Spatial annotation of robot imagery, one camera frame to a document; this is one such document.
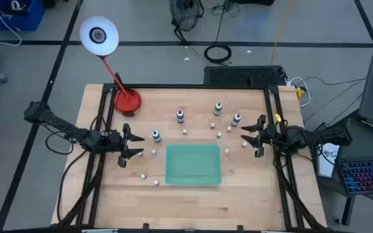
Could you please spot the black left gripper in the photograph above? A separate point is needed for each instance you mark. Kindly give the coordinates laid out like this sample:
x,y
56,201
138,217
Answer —
x,y
125,144

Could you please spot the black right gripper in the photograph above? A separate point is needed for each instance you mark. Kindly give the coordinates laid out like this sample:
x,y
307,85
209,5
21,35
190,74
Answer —
x,y
261,136

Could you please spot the large purple-capped colouring bottle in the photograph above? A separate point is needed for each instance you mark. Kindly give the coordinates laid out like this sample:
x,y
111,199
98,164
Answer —
x,y
236,120

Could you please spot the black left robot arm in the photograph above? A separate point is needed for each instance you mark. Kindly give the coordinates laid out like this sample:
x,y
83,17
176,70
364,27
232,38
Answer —
x,y
60,124

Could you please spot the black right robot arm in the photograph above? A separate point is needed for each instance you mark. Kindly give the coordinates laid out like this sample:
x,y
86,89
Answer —
x,y
319,136

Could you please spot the large blue-capped colouring bottle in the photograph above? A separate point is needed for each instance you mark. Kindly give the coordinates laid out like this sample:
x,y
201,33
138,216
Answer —
x,y
156,136

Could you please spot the yellow clip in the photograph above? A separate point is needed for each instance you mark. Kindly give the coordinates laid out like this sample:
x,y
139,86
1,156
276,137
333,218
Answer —
x,y
278,118

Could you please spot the small bottle grey cap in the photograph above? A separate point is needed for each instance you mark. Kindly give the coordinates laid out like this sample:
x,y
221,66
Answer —
x,y
218,109

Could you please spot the large black-capped colouring bottle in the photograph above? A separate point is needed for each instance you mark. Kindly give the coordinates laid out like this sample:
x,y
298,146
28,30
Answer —
x,y
180,117

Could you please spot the black keyboard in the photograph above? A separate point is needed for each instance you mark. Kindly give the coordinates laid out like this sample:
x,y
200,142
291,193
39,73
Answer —
x,y
238,76

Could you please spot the translucent green plastic bin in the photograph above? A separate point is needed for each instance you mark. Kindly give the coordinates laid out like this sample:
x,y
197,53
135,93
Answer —
x,y
193,165

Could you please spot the white paper sheet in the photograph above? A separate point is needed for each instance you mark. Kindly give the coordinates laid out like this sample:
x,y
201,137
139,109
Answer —
x,y
327,161

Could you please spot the black desk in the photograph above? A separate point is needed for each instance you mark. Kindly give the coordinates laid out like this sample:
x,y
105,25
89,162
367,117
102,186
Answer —
x,y
361,142

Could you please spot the backlit rainbow keyboard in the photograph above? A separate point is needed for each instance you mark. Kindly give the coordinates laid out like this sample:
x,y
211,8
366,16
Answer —
x,y
368,174

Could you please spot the black floor fan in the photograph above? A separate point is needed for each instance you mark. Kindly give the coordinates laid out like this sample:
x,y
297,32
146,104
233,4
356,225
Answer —
x,y
186,14

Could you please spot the blue storage bin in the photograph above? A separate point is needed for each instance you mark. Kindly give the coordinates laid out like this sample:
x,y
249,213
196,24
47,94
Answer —
x,y
28,19

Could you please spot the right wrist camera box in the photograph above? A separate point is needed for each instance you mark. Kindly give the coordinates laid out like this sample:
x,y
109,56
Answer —
x,y
271,132

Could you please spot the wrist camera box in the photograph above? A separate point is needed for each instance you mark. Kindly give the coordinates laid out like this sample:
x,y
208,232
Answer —
x,y
271,132
116,138

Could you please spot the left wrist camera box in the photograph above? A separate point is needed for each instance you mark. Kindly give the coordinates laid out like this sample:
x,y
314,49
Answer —
x,y
116,138

